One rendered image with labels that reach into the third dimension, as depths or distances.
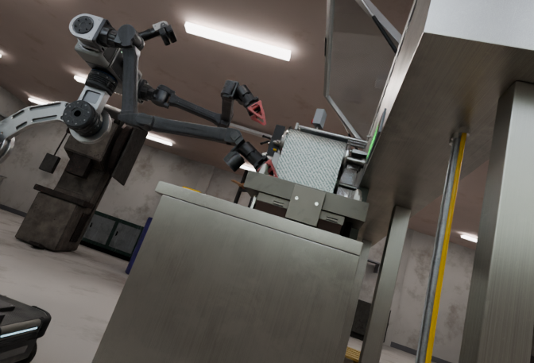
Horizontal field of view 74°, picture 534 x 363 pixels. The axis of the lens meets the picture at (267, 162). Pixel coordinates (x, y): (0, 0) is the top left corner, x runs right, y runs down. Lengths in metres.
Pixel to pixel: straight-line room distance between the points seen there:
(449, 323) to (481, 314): 10.27
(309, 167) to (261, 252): 0.45
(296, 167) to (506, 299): 0.94
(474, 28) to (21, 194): 11.98
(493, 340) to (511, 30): 0.43
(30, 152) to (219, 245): 11.54
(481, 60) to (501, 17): 0.06
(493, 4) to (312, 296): 0.78
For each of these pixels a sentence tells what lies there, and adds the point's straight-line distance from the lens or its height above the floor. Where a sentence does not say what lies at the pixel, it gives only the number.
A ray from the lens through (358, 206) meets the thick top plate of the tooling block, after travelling 1.13.
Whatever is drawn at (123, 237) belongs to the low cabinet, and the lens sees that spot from 8.45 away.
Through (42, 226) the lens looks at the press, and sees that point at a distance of 6.36.
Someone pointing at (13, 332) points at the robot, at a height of 0.22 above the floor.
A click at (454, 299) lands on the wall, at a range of 10.89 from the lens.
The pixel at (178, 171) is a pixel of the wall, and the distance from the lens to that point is 10.47.
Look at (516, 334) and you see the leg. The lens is 0.59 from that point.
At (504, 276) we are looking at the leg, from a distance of 0.59.
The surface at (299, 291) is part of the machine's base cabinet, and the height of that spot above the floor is 0.72.
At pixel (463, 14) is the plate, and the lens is 0.65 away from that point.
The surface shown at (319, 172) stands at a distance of 1.36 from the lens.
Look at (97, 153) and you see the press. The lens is 6.37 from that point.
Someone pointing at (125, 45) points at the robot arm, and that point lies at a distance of 1.65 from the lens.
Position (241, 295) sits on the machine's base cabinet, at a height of 0.66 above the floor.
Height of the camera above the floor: 0.74
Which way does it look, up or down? 16 degrees up
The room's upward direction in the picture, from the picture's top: 19 degrees clockwise
